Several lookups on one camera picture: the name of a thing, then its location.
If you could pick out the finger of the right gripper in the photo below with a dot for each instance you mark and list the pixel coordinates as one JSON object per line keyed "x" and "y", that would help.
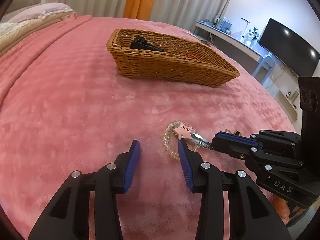
{"x": 234, "y": 145}

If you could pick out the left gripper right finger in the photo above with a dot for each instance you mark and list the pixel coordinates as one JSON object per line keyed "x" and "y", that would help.
{"x": 251, "y": 214}

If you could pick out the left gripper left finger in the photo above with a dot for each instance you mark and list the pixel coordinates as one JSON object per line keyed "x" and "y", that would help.
{"x": 66, "y": 215}

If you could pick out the pink star hair clip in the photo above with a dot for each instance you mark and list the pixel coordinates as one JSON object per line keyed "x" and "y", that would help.
{"x": 186, "y": 132}

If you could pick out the black hair claw clip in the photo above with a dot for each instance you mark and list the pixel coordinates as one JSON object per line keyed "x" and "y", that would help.
{"x": 141, "y": 43}

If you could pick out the person's right hand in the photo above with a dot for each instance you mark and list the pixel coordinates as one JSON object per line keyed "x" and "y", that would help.
{"x": 282, "y": 208}

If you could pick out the light blue chair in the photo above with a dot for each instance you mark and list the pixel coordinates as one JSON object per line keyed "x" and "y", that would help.
{"x": 267, "y": 63}

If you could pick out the white desk lamp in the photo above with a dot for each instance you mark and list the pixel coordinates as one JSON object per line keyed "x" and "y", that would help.
{"x": 244, "y": 31}

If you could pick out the black television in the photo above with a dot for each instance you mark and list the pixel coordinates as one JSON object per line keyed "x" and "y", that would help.
{"x": 290, "y": 48}

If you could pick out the brown wicker basket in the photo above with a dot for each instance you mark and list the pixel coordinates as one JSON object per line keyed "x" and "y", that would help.
{"x": 183, "y": 60}

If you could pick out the pink fleece blanket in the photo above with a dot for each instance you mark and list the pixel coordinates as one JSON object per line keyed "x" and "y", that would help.
{"x": 65, "y": 107}

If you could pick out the white desk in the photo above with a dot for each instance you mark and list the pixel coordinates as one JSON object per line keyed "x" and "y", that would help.
{"x": 216, "y": 33}

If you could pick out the white patterned pillow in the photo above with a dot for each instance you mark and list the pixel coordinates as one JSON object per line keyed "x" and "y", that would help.
{"x": 9, "y": 27}

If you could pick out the pink pillow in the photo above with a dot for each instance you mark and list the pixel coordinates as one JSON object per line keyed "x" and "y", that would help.
{"x": 40, "y": 11}

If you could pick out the beige headboard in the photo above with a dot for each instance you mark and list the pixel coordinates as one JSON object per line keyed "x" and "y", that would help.
{"x": 22, "y": 0}

